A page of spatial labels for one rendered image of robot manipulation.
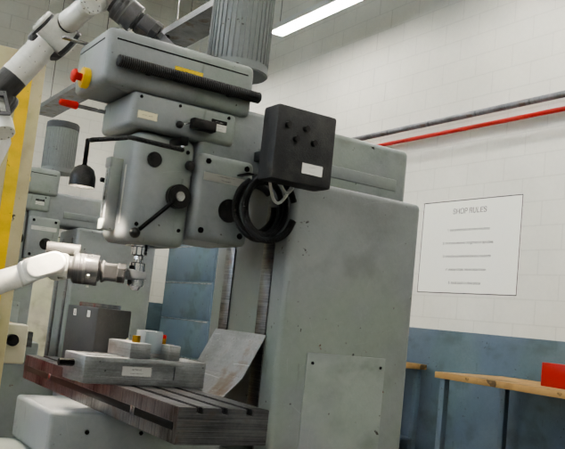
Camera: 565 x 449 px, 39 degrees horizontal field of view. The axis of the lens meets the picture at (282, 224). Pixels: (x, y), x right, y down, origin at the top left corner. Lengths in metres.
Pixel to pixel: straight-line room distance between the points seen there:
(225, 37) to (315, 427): 1.21
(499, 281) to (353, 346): 4.52
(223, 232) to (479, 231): 4.97
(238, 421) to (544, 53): 5.67
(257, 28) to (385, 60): 6.21
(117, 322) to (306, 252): 0.67
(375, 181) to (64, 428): 1.27
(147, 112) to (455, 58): 5.81
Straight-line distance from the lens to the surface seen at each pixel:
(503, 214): 7.04
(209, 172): 2.38
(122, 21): 2.51
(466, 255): 7.26
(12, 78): 2.68
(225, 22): 2.58
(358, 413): 2.55
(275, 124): 2.22
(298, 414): 2.43
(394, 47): 8.68
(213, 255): 9.69
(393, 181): 2.78
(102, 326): 2.63
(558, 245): 6.62
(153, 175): 2.32
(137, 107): 2.31
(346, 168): 2.66
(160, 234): 2.32
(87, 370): 2.12
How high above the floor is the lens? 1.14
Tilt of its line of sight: 7 degrees up
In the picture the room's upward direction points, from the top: 6 degrees clockwise
